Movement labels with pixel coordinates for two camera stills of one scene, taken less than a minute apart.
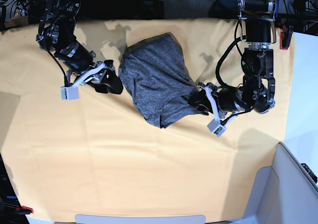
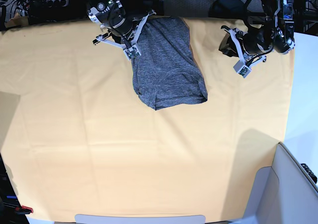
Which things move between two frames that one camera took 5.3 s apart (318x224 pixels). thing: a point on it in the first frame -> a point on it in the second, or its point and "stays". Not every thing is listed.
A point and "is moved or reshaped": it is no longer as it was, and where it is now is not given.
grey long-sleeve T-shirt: [154, 70] is moved or reshaped
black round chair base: [225, 7] stays
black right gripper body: [225, 100] -> [258, 39]
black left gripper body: [97, 72] -> [121, 20]
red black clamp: [24, 210] stays
